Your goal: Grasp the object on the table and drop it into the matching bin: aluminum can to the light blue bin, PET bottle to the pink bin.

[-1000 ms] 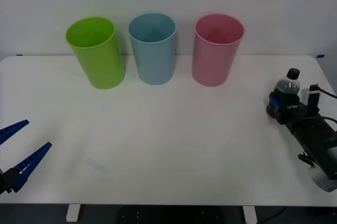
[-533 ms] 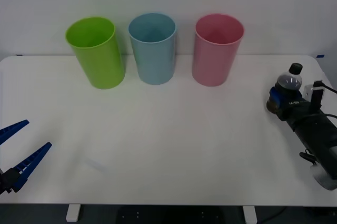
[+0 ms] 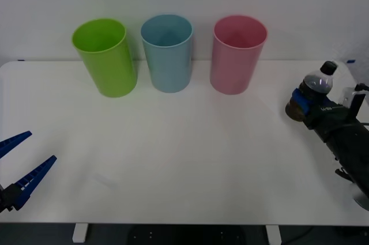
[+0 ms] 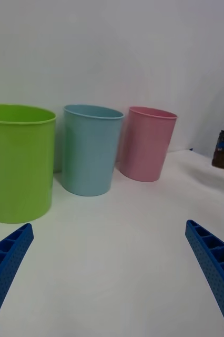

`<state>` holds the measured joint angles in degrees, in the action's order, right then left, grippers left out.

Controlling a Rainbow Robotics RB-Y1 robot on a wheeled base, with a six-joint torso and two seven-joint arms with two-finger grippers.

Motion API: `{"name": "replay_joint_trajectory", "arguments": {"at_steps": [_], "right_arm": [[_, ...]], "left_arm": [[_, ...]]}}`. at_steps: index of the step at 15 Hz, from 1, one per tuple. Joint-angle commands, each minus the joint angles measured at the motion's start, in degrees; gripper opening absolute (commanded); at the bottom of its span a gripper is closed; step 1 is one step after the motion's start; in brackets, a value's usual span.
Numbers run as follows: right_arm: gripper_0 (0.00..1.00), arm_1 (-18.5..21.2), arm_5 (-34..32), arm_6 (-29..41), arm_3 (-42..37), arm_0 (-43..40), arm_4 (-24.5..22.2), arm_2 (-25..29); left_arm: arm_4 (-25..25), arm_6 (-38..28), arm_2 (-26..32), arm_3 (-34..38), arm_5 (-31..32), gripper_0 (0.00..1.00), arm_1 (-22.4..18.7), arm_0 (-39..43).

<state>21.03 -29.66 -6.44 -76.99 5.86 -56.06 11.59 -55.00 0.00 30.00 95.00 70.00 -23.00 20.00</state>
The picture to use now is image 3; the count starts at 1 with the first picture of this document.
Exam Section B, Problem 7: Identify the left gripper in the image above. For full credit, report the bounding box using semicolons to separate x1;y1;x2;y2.
0;131;58;214

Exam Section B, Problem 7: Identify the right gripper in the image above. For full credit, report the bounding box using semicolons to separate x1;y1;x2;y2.
291;87;360;142

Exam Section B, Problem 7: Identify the clear bottle with dark drink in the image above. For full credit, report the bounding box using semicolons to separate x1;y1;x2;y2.
284;61;338;122

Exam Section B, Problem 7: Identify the pink plastic bin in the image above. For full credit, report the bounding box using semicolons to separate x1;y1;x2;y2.
209;14;269;95

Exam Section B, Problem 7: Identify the white table leg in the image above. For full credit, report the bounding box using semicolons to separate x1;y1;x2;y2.
72;223;88;243
265;225;282;245

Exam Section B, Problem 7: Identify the green plastic bin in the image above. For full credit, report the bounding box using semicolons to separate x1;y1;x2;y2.
71;18;138;99

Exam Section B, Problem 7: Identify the pale blue plastic bin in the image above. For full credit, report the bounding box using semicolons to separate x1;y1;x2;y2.
140;14;194;93

